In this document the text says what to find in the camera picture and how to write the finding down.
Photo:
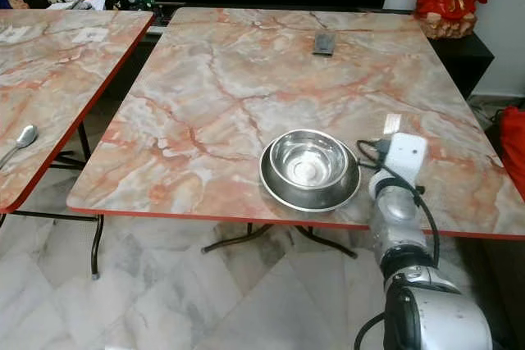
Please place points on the silver steel fork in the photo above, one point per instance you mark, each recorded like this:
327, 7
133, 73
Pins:
392, 124

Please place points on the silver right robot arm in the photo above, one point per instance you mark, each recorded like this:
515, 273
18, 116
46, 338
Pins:
398, 223

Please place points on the shiny steel bowl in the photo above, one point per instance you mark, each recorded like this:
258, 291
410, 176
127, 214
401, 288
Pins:
308, 158

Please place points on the shiny steel plate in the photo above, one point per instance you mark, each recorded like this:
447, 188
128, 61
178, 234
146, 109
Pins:
312, 198

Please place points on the small dark grey rectangular block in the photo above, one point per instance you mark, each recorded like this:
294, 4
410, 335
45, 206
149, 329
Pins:
325, 43

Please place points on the black television cabinet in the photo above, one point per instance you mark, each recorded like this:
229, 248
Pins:
463, 59

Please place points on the red fabric object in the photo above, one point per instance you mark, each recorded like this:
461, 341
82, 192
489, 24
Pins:
513, 149

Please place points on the silver steel spoon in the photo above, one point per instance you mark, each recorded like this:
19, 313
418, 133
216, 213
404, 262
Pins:
26, 136

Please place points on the marble pattern folding table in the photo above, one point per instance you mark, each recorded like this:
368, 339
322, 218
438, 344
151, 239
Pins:
213, 96
57, 79

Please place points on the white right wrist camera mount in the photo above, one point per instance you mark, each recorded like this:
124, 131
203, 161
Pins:
406, 156

